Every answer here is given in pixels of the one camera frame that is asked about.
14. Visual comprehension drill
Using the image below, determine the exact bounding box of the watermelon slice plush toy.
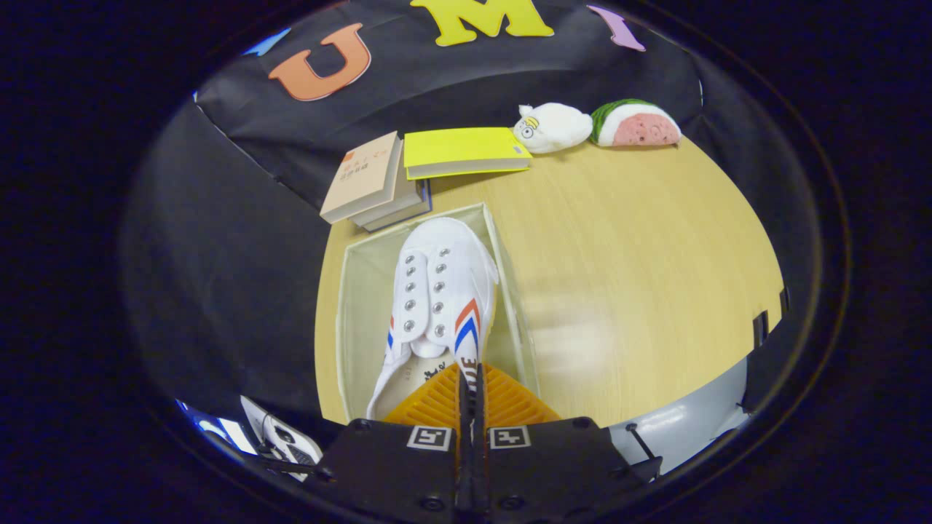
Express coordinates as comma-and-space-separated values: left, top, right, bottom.
590, 99, 682, 148

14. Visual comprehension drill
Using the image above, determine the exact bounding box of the grey paperback book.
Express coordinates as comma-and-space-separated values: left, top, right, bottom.
349, 142, 424, 226

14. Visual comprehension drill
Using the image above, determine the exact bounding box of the white striped canvas shoe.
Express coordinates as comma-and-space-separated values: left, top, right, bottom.
366, 217, 500, 421

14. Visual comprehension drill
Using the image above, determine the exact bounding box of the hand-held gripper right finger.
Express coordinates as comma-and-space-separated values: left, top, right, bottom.
473, 364, 636, 514

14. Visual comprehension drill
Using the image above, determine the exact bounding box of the white plush toy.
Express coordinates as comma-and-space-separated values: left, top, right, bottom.
513, 103, 593, 154

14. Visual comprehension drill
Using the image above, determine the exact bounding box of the blue cover book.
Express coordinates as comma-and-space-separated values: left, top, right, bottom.
362, 178, 433, 233

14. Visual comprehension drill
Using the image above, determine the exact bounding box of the cream fabric storage box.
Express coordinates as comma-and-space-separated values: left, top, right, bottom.
336, 202, 541, 424

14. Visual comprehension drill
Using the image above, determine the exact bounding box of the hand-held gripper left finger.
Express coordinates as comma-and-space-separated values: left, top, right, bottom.
313, 364, 467, 514

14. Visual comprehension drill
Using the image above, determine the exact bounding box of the beige paperback book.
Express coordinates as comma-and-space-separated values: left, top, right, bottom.
320, 131, 403, 224

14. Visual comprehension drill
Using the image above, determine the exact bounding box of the yellow cover book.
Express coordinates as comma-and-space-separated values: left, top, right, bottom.
404, 127, 534, 180

